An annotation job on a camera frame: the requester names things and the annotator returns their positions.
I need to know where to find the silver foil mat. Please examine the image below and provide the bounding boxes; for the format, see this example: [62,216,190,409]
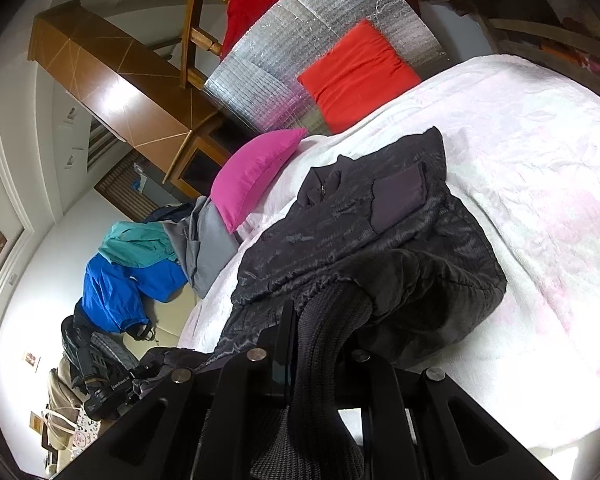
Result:
[203,0,443,136]

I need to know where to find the wooden bed headboard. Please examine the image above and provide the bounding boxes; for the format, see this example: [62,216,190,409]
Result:
[180,0,236,91]

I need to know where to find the teal jacket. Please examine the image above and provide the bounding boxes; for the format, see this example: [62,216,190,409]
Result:
[98,219,178,266]

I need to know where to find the brown slatted blind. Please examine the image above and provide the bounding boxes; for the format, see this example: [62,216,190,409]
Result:
[95,152,166,221]

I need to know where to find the black quilted jacket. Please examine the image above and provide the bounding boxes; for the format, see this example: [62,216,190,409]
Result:
[132,126,508,480]

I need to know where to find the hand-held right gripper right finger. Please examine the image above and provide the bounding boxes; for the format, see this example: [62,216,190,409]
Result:
[350,349,558,480]

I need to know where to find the beige bag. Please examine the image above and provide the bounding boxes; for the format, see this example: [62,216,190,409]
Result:
[47,367,83,453]

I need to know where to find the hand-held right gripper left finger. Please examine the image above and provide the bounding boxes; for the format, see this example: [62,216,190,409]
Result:
[72,300,301,480]

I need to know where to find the wooden cabinet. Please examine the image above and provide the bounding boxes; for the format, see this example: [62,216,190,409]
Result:
[27,0,241,196]

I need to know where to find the red pillow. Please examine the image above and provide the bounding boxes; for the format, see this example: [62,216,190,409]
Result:
[296,20,422,135]

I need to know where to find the wooden shelf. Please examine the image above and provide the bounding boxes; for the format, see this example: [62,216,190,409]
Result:
[420,0,600,81]

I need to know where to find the blue jacket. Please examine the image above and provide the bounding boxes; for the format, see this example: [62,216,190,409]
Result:
[82,252,188,333]

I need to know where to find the pink pillow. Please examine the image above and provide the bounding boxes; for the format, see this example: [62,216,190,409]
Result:
[210,128,308,233]

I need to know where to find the grey garment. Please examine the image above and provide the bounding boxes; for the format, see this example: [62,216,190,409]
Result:
[162,195,241,298]

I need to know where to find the white printed tote bag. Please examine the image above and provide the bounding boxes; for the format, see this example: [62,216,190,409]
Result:
[40,407,103,463]

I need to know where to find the white bed blanket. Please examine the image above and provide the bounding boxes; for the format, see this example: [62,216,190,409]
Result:
[177,55,600,461]

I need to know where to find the dark navy garment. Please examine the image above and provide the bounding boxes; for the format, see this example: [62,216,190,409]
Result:
[142,202,196,226]

